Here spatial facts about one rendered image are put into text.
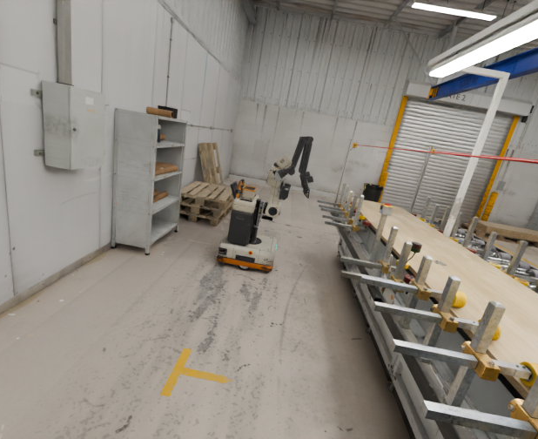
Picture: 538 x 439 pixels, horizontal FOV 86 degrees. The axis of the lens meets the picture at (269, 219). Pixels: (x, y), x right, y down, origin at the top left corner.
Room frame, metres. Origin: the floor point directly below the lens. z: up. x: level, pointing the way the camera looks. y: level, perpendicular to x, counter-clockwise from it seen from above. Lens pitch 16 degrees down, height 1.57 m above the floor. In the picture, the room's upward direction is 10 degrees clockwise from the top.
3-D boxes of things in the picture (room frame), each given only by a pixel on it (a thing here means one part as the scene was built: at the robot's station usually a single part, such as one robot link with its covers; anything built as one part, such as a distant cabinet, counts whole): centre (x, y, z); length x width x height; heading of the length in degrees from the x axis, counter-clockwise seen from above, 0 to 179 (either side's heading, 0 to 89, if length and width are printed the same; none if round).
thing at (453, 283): (1.16, -0.83, 0.89); 0.04 x 0.04 x 0.48; 88
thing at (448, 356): (0.87, -0.76, 0.95); 0.50 x 0.04 x 0.04; 88
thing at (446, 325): (1.14, -0.83, 0.95); 0.14 x 0.06 x 0.05; 178
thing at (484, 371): (0.89, -0.82, 0.95); 0.14 x 0.06 x 0.05; 178
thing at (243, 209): (3.41, 0.27, 0.59); 0.55 x 0.34 x 0.83; 178
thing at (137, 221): (3.49, 1.51, 0.78); 0.90 x 0.45 x 1.55; 178
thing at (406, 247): (1.66, -0.84, 0.87); 0.04 x 0.04 x 0.48; 88
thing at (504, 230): (7.80, -6.79, 0.23); 2.41 x 0.77 x 0.17; 90
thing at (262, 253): (3.41, 0.18, 0.16); 0.67 x 0.64 x 0.25; 88
